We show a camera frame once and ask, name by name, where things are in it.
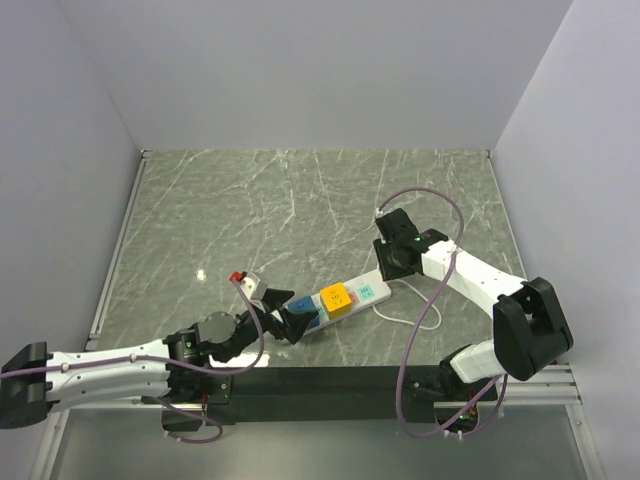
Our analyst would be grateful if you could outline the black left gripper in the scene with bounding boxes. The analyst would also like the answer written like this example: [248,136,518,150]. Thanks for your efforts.
[220,288,318,363]

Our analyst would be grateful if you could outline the blue cube socket adapter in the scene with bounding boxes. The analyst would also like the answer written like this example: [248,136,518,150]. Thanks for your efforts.
[287,296,318,317]

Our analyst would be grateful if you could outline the white power strip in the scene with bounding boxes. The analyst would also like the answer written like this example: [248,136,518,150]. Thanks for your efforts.
[305,269,391,335]

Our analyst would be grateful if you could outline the yellow cube socket adapter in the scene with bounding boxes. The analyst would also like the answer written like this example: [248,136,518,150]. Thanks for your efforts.
[320,282,353,320]

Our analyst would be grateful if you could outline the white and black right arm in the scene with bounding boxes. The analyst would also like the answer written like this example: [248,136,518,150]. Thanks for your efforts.
[374,208,574,399]

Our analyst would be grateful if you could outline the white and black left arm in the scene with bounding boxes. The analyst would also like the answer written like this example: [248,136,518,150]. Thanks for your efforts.
[1,289,319,430]

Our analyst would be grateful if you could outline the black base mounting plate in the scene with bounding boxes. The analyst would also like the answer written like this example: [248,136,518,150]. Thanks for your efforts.
[164,365,498,426]

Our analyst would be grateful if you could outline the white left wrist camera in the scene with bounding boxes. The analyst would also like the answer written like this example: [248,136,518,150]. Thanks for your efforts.
[229,271,268,301]

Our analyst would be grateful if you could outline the white power strip cable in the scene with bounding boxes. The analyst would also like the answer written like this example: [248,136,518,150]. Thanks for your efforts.
[372,279,444,332]

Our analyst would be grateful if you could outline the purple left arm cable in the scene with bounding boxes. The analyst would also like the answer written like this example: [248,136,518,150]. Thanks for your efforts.
[0,279,266,445]

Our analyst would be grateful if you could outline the aluminium frame rail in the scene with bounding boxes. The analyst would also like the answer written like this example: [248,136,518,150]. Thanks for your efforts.
[29,149,153,480]

